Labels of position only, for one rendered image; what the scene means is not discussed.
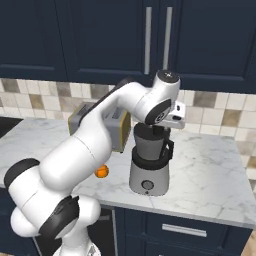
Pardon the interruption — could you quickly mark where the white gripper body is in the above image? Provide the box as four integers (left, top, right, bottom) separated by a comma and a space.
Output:
153, 114, 186, 131

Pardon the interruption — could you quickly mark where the black blender lid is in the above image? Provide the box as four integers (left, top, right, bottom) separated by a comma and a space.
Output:
133, 122, 172, 138

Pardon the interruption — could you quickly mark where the grey blender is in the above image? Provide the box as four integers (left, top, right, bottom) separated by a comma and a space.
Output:
128, 123, 176, 198

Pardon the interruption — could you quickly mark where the orange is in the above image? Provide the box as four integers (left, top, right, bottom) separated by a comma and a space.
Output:
94, 164, 110, 179

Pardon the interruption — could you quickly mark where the grey and yellow toaster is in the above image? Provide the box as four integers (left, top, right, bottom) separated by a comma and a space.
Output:
67, 101, 133, 154

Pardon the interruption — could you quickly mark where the navy drawer front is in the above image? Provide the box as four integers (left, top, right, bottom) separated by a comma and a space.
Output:
145, 211, 235, 250
144, 241, 222, 256

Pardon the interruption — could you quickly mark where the black hob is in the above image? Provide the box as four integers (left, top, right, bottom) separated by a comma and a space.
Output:
0, 116, 24, 140

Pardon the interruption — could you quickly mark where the navy base cupboard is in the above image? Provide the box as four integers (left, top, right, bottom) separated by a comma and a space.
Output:
0, 187, 38, 256

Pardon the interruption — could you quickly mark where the silver cupboard door handle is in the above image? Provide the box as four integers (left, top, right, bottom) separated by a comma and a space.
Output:
143, 6, 153, 76
162, 6, 174, 71

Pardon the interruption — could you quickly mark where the navy wall cupboard door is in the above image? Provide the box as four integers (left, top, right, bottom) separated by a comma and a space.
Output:
157, 0, 256, 95
0, 0, 68, 82
54, 0, 159, 87

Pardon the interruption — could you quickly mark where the silver drawer handle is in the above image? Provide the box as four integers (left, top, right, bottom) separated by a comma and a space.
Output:
161, 223, 208, 239

